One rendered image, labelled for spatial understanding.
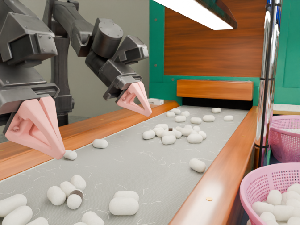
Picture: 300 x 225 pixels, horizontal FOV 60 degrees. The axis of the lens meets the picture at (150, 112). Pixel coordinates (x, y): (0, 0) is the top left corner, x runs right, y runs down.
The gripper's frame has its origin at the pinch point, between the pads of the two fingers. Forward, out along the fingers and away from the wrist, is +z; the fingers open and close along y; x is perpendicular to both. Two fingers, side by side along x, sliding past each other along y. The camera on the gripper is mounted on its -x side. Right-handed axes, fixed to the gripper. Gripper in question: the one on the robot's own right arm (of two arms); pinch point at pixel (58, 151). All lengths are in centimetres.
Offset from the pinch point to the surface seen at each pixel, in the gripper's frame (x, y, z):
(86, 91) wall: 95, 160, -92
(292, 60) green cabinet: -27, 87, 14
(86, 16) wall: 44, 161, -130
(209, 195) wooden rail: -7.5, 7.3, 17.2
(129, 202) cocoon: -1.6, 2.0, 10.9
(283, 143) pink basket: -11, 47, 26
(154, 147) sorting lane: 5.9, 28.2, 5.1
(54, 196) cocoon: 5.1, -0.7, 3.5
